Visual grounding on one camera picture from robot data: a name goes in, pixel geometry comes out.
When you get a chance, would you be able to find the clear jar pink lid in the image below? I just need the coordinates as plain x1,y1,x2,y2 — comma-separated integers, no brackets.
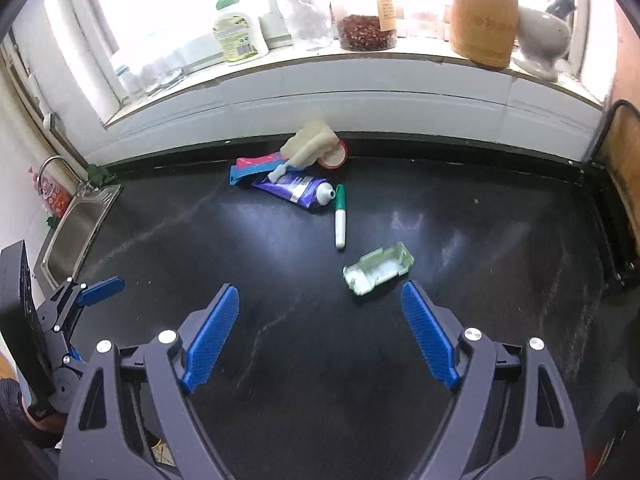
400,0,451,41

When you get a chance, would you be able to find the grey pestle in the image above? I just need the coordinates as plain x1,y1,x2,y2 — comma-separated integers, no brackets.
545,0,576,21

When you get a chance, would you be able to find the crumpled clear plastic container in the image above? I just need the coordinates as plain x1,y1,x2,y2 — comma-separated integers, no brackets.
270,0,333,43

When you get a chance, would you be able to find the green and white marker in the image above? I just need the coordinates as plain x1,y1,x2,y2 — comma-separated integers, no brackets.
334,184,347,250

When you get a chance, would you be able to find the clear jar of dried chili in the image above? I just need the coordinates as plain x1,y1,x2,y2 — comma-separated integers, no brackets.
330,0,398,52

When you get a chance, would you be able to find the pale green plastic tray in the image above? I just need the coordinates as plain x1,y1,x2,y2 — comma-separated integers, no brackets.
342,241,415,297

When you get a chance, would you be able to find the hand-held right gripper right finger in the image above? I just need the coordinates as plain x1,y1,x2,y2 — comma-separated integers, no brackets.
401,280,586,480

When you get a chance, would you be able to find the white bottle green cap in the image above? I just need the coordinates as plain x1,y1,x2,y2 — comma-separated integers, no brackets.
212,0,270,65

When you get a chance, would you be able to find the pink and blue packet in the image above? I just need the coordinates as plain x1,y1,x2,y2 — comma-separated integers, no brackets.
229,152,291,186

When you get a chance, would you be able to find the red and white round lid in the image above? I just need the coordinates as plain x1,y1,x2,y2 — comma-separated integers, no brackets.
316,140,349,170

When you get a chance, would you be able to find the wooden cutting board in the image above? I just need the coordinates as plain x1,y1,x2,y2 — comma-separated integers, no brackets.
597,0,640,256

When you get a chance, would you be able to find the pink bottle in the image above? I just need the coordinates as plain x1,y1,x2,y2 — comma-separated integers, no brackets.
27,166,71,218

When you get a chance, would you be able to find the stainless steel sink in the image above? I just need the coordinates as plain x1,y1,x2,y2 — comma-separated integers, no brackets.
34,184,122,291

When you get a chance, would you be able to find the red container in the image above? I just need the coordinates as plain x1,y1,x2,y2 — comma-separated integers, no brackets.
584,430,621,480

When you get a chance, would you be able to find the beige sponge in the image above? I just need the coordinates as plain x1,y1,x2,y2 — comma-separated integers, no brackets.
279,119,337,170

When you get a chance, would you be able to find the purple tube white cap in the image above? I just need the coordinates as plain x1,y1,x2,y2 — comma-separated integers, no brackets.
251,172,337,209

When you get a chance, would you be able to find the person's left hand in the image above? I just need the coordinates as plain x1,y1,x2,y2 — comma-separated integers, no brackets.
20,405,66,446

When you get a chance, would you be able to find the clear drinking glass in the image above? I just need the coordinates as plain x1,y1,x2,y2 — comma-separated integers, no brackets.
160,52,186,83
142,57,168,91

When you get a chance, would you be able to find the white stone mortar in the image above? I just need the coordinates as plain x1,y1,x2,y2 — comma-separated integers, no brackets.
510,5,572,82

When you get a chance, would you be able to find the chrome faucet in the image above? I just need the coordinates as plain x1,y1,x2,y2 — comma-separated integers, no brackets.
36,156,93,196

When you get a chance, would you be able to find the glass jar blue lid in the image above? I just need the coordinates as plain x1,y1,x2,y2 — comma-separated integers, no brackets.
114,64,141,98

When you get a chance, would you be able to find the bamboo utensil holder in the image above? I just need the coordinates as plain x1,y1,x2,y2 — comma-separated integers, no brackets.
448,0,519,70

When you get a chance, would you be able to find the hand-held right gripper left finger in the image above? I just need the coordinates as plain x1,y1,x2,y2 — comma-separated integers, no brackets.
59,283,240,480

